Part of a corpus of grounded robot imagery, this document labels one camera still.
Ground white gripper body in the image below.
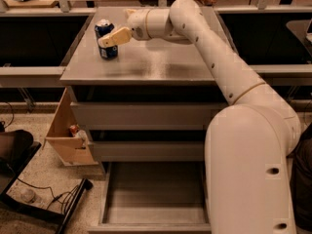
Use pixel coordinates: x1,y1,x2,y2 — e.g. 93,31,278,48
127,9,150,40

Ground blue pepsi can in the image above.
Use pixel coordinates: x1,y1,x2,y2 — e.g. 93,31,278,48
95,19,118,60

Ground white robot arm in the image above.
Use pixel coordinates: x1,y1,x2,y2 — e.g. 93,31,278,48
98,0,301,234

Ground grey drawer cabinet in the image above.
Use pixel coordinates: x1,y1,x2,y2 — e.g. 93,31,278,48
59,6,248,177

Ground grey top drawer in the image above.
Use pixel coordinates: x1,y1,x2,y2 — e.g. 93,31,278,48
71,102,225,131

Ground grey middle drawer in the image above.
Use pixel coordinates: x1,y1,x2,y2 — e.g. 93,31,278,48
89,141,204,162

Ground grey open bottom drawer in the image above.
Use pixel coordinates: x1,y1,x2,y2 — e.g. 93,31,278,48
89,162,212,234

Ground red snack packet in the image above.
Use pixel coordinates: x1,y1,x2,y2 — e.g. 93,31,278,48
69,125,80,137

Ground brown cardboard box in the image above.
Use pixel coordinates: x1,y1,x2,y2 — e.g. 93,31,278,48
46,90,97,166

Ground clear plastic bottle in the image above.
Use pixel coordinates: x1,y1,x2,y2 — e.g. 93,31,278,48
20,188,43,207

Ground dark trouser leg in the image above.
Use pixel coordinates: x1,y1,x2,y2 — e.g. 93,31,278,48
290,124,312,234

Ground black cart frame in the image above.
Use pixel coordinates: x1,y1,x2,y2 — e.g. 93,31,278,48
0,130,93,234

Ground black cable on floor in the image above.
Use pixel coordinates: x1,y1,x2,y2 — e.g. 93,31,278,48
16,177,81,215

